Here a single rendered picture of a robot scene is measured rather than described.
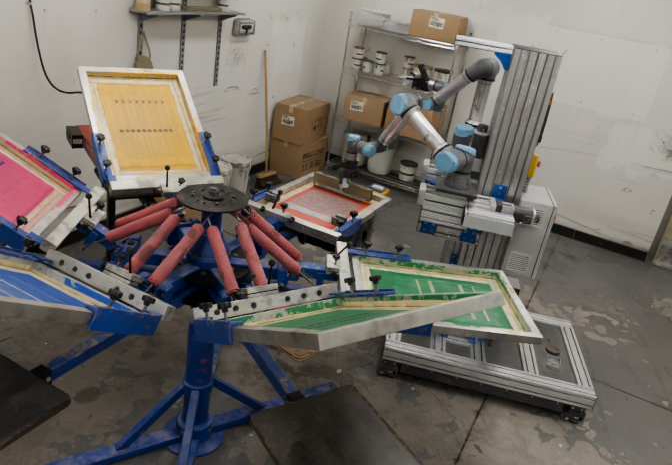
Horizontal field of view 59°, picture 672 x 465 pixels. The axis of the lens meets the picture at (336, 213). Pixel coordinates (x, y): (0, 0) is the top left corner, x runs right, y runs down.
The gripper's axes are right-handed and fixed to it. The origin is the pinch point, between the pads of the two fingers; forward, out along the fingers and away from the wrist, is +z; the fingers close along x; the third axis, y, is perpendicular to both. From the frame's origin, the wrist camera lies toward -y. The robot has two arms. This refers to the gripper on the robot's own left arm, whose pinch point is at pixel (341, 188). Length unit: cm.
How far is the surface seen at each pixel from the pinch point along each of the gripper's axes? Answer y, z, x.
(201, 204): 2, -31, -141
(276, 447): 81, 5, -198
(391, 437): 108, 5, -173
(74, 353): 1, 8, -203
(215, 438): 12, 99, -128
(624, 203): 169, 47, 321
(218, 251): 20, -20, -151
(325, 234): 28, -3, -73
